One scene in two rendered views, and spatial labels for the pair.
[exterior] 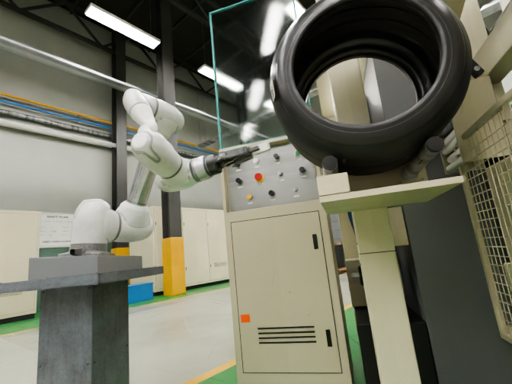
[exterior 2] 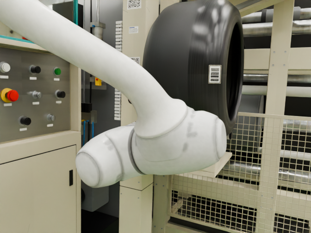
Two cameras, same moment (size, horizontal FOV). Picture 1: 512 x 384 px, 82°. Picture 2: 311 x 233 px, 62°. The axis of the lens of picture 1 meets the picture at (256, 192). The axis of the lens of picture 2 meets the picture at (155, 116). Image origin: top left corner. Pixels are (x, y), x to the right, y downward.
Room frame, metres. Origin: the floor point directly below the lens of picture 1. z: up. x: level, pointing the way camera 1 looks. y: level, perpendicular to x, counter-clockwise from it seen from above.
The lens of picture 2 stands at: (0.90, 0.80, 1.13)
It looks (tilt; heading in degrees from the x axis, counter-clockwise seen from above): 7 degrees down; 281
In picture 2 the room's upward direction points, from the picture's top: 2 degrees clockwise
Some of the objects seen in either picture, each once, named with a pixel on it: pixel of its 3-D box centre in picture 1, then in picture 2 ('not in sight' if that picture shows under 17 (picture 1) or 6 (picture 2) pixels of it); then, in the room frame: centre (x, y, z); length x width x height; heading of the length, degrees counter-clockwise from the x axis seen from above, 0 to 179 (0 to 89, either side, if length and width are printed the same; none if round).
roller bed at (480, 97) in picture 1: (465, 128); not in sight; (1.09, -0.83, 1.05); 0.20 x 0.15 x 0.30; 165
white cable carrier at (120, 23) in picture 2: not in sight; (121, 71); (1.32, -0.45, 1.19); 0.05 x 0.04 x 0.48; 75
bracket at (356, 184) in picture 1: (369, 180); not in sight; (1.15, -0.45, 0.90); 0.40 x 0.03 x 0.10; 75
